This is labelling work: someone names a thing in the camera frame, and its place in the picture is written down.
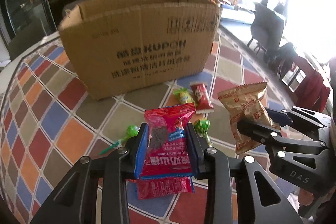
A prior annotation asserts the beige snack bag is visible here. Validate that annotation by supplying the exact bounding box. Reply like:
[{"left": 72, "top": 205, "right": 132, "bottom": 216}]
[{"left": 218, "top": 82, "right": 280, "bottom": 155}]

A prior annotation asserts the pink red snack packet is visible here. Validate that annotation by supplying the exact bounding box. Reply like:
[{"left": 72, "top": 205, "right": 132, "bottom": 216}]
[{"left": 135, "top": 177, "right": 195, "bottom": 200}]

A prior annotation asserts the red hawthorn snack packet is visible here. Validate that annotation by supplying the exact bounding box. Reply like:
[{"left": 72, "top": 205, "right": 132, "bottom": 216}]
[{"left": 141, "top": 103, "right": 195, "bottom": 180}]

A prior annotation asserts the green lollipop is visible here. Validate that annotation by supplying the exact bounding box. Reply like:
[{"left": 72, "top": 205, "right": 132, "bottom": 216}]
[
  {"left": 193, "top": 118, "right": 213, "bottom": 147},
  {"left": 99, "top": 125, "right": 139, "bottom": 155}
]

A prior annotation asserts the dark chair in living room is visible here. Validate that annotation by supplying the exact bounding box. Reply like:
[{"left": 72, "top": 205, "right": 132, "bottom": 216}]
[{"left": 247, "top": 3, "right": 286, "bottom": 53}]

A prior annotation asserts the person's right hand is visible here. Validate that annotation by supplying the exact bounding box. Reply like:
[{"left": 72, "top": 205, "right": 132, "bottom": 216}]
[{"left": 287, "top": 189, "right": 314, "bottom": 211}]

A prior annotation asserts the red white candy bar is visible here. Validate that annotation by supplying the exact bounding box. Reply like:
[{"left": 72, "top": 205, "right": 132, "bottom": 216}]
[{"left": 190, "top": 82, "right": 215, "bottom": 115}]

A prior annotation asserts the colourful diamond pattern tablecloth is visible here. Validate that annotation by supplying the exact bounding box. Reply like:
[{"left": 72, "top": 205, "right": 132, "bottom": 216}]
[{"left": 1, "top": 33, "right": 292, "bottom": 223}]

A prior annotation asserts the yellow green candy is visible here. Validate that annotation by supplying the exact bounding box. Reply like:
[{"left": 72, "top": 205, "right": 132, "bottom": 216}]
[{"left": 173, "top": 88, "right": 197, "bottom": 107}]

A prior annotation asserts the brown cardboard box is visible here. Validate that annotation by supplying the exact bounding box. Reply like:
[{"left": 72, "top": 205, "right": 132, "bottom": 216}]
[{"left": 58, "top": 0, "right": 221, "bottom": 100}]

